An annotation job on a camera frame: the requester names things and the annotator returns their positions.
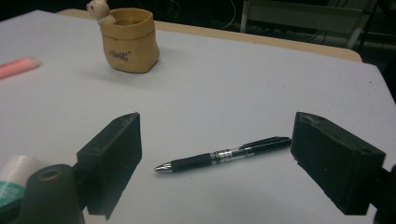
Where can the wooden table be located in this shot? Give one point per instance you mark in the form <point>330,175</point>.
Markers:
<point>280,43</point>

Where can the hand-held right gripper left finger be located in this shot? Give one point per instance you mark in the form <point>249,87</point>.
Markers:
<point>109,161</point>

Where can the black ballpoint pen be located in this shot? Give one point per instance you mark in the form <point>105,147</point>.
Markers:
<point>193,161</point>

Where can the white green glue stick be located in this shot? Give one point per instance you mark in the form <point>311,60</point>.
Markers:
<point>12,174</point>

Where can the pink-orange highlighter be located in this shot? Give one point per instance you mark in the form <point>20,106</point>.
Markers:
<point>18,67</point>

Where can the white metal desk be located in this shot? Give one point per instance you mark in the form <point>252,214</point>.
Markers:
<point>295,14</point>

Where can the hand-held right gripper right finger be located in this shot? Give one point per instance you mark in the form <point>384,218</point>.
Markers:
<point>336,165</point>

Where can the tan pen holder with bear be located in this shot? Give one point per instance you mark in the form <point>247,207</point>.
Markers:
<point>130,46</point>

